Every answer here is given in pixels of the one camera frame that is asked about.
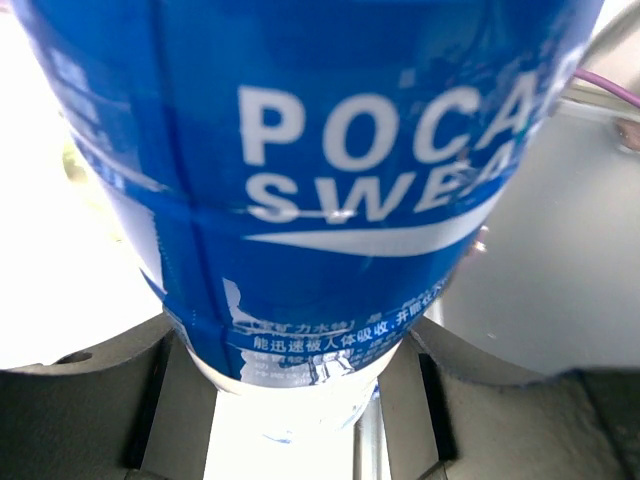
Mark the aluminium frame rail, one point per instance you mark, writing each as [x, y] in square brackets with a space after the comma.
[370, 453]

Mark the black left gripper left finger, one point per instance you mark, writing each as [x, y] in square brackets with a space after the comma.
[132, 407]

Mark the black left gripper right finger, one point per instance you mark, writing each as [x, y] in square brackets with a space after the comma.
[452, 411]

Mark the Pocari Sweat bottle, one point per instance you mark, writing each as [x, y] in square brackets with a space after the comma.
[299, 179]

